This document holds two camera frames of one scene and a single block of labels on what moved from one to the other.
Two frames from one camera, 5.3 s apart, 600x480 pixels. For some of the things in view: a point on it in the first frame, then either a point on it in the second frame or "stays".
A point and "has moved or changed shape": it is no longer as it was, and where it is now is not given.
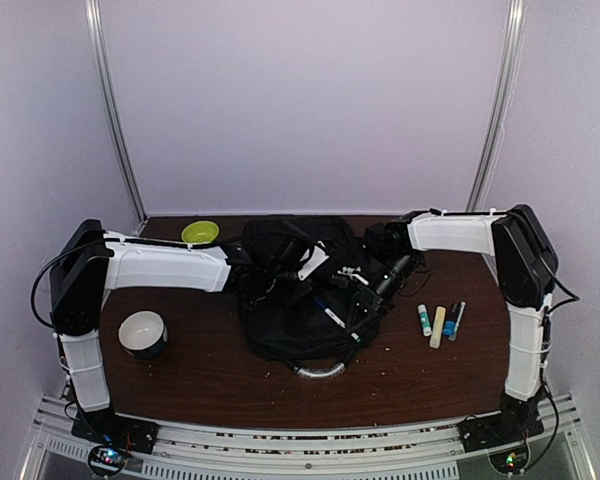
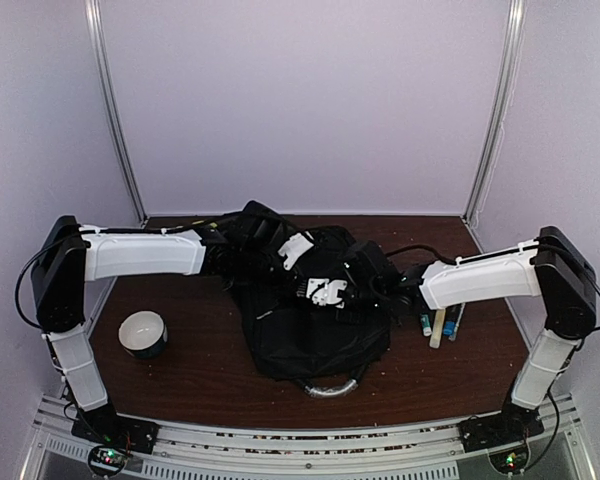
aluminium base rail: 303,450 stays
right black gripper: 369,302 to 356,318
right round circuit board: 512,460 stays
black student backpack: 294,279 has moved or changed shape
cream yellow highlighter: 438,326 stays
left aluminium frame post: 95,27 stays
